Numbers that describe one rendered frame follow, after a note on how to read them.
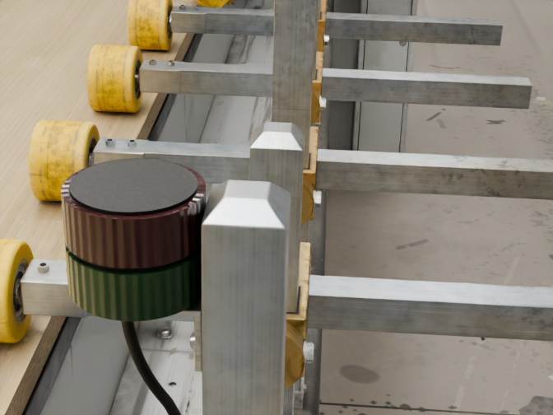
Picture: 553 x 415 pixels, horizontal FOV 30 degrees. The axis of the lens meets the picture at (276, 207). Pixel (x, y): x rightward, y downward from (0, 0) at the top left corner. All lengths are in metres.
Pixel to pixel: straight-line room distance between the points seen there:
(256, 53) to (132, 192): 2.00
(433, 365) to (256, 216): 2.01
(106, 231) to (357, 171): 0.61
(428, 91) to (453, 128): 2.51
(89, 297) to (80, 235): 0.03
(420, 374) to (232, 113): 0.75
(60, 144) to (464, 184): 0.39
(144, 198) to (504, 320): 0.42
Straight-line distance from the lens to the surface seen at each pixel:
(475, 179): 1.01
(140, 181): 0.44
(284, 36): 0.91
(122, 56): 1.24
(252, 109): 2.07
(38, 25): 1.65
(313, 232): 1.42
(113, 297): 0.43
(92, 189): 0.43
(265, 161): 0.68
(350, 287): 0.78
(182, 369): 1.28
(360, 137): 3.16
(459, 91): 1.24
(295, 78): 0.92
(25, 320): 0.84
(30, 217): 1.03
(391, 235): 2.95
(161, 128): 1.48
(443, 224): 3.04
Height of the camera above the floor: 1.36
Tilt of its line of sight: 26 degrees down
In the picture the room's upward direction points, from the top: 2 degrees clockwise
